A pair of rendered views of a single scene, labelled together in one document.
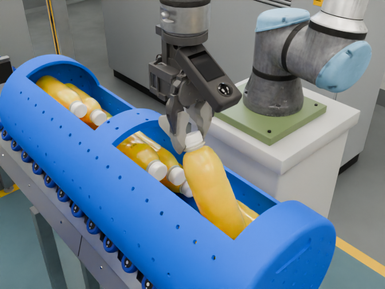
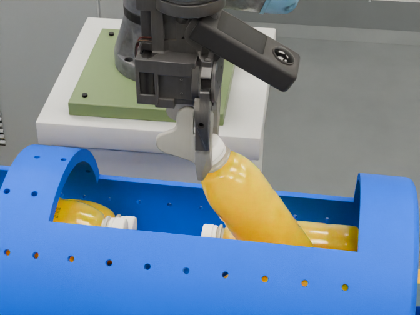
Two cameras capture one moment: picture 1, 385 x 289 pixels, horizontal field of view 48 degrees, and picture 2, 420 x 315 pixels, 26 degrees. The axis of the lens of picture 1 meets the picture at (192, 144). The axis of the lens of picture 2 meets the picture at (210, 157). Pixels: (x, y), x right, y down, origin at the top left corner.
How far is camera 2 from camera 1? 0.55 m
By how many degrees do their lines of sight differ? 33
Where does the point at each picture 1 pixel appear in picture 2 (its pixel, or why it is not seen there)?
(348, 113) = not seen: hidden behind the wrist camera
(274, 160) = (244, 143)
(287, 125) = (224, 86)
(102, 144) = (30, 230)
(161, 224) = (234, 290)
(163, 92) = (167, 95)
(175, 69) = (182, 53)
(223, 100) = (293, 71)
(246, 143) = not seen: hidden behind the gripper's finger
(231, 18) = not seen: outside the picture
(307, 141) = (259, 97)
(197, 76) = (245, 51)
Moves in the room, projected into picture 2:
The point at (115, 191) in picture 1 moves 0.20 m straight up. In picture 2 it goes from (113, 288) to (100, 137)
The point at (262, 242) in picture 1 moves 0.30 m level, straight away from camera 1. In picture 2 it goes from (392, 235) to (254, 100)
